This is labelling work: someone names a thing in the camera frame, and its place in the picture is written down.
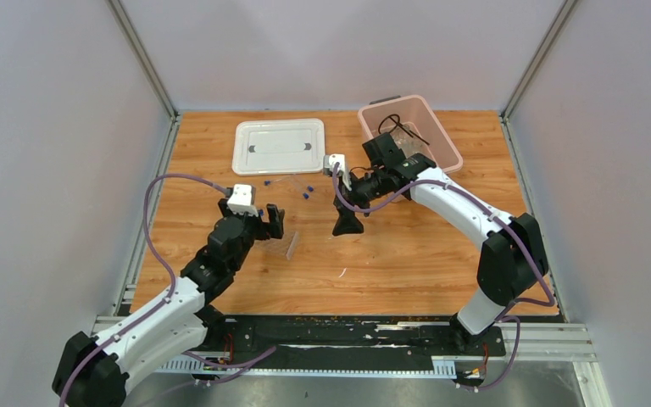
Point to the black metal tripod stand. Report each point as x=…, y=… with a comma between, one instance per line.
x=397, y=125

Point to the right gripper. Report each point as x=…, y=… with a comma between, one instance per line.
x=347, y=223

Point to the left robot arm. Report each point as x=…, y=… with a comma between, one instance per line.
x=102, y=370

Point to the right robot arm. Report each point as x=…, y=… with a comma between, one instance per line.
x=512, y=255

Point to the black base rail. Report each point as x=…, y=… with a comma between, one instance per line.
x=339, y=342

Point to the clear test tube rack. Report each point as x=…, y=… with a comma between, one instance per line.
x=283, y=248

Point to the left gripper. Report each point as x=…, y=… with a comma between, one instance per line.
x=274, y=228

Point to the pink plastic bin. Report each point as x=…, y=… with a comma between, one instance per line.
x=414, y=128

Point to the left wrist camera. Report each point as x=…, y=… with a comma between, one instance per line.
x=241, y=200

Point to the white plastic lid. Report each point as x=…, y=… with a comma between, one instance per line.
x=279, y=147

